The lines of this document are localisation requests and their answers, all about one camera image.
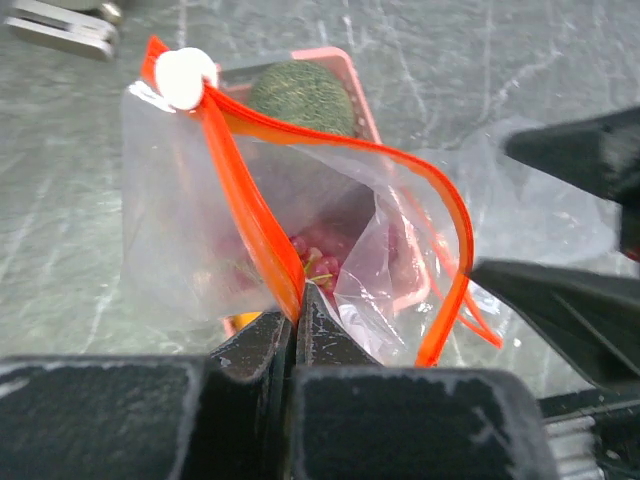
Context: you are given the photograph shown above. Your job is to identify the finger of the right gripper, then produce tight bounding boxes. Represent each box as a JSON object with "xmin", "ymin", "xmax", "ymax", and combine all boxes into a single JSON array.
[
  {"xmin": 502, "ymin": 106, "xmax": 639, "ymax": 260},
  {"xmin": 469, "ymin": 259, "xmax": 639, "ymax": 390}
]

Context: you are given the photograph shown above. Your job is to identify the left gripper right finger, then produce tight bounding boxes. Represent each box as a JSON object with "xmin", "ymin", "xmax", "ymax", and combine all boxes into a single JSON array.
[{"xmin": 296, "ymin": 282, "xmax": 380, "ymax": 366}]

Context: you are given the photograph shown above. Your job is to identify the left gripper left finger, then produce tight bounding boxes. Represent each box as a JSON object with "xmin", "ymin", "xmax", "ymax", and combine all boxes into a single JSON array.
[{"xmin": 207, "ymin": 312, "xmax": 293, "ymax": 380}]

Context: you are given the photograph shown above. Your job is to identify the red grape bunch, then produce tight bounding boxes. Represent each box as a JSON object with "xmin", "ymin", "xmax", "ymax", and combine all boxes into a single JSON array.
[{"xmin": 288, "ymin": 223, "xmax": 354, "ymax": 299}]

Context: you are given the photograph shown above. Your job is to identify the pink plastic basket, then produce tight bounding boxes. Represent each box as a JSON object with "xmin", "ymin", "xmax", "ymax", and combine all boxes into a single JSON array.
[{"xmin": 220, "ymin": 47, "xmax": 431, "ymax": 354}]

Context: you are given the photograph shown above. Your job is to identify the clear bag orange zipper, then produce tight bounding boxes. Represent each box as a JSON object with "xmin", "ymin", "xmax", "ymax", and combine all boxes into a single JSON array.
[{"xmin": 122, "ymin": 37, "xmax": 614, "ymax": 367}]

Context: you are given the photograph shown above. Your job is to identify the orange fruit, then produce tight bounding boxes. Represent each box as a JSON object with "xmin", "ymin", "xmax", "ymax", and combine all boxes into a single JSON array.
[{"xmin": 230, "ymin": 312, "xmax": 262, "ymax": 331}]

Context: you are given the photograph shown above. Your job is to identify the green netted melon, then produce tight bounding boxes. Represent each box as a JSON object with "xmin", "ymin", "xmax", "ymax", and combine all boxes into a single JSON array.
[{"xmin": 246, "ymin": 60, "xmax": 356, "ymax": 137}]

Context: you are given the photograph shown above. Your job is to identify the small white metal bracket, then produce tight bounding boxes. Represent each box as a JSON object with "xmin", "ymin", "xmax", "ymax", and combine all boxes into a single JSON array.
[{"xmin": 5, "ymin": 0, "xmax": 127, "ymax": 61}]

